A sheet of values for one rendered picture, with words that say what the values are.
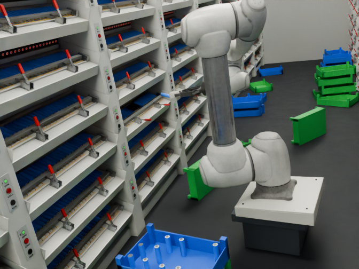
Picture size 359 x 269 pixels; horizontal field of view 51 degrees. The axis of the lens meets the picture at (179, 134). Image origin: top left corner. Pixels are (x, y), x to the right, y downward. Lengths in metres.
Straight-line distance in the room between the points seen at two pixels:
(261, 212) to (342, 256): 0.40
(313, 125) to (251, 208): 1.40
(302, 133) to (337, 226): 1.03
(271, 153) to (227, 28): 0.56
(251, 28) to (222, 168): 0.57
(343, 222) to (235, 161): 0.69
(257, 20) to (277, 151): 0.55
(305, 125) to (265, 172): 1.26
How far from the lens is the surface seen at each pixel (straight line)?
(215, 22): 1.41
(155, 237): 1.41
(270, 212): 1.65
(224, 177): 1.60
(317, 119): 2.96
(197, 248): 1.33
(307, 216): 1.62
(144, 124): 2.08
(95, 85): 1.77
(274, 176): 1.68
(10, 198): 1.33
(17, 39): 1.40
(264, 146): 1.63
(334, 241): 1.90
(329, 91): 3.80
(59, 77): 1.54
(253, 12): 1.43
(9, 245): 1.39
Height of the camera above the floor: 1.13
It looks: 20 degrees down
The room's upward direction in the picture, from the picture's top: 9 degrees counter-clockwise
